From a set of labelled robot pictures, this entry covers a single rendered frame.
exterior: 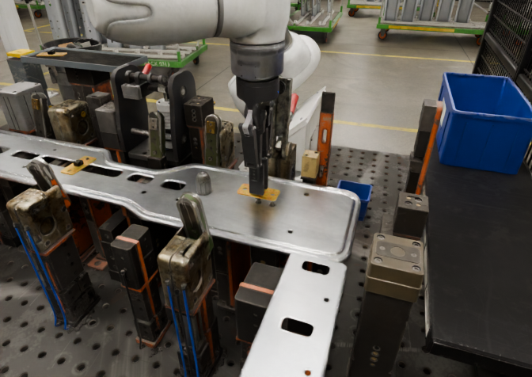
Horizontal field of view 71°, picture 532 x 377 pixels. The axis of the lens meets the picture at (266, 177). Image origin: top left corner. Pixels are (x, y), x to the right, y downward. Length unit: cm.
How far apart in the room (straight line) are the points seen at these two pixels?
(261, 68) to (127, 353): 67
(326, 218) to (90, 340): 60
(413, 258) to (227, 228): 33
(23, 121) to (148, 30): 80
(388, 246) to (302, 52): 99
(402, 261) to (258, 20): 41
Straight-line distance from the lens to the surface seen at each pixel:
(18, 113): 129
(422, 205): 69
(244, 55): 61
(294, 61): 145
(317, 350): 55
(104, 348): 97
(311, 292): 61
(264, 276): 65
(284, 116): 83
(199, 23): 56
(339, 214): 76
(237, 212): 75
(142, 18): 54
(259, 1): 58
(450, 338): 57
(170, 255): 61
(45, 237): 87
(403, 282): 60
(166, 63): 486
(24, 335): 108
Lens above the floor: 146
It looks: 32 degrees down
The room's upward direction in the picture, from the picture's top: straight up
